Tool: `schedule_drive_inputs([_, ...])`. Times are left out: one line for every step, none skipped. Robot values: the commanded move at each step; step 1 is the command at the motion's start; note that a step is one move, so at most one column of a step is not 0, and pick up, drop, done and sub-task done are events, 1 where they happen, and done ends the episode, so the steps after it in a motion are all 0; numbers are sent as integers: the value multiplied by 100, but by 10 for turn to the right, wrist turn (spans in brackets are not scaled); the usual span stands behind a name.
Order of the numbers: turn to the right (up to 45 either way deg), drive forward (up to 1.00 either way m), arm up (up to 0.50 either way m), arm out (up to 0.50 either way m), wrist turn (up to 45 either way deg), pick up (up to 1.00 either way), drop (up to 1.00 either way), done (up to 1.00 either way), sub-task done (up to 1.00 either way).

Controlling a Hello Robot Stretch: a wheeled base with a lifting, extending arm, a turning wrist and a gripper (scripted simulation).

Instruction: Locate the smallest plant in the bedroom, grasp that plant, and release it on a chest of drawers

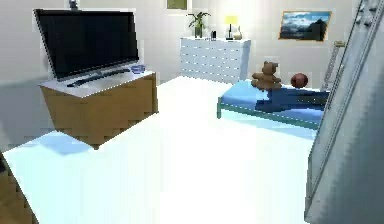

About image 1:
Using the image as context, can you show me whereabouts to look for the white chest of drawers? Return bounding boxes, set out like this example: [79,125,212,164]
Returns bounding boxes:
[180,36,252,85]

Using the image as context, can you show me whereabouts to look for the yellow table lamp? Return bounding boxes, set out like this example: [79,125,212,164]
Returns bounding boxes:
[224,15,239,41]

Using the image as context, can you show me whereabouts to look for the framed mountain picture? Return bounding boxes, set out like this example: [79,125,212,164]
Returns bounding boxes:
[278,10,333,43]

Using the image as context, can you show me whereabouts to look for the blue bed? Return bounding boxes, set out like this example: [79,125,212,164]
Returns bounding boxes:
[216,79,331,131]

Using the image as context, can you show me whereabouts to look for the small blue dish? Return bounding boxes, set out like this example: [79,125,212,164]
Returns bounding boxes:
[130,64,147,75]

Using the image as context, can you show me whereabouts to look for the brown teddy bear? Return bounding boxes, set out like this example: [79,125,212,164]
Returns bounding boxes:
[250,60,283,92]

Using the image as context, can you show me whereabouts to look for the green house plant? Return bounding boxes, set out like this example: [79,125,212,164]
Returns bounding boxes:
[187,11,212,39]

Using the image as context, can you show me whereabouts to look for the green framed window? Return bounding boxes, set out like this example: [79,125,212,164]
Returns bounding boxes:
[165,0,190,11]

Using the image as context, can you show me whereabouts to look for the red brown ball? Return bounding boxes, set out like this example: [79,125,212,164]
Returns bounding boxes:
[290,72,309,89]

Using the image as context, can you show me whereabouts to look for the grey room door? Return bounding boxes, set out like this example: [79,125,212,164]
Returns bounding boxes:
[303,0,384,224]

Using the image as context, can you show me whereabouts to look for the black television set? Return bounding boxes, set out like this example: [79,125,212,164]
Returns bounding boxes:
[33,8,140,88]

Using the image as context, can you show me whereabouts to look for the wooden television cabinet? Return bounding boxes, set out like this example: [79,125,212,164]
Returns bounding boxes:
[38,69,159,150]

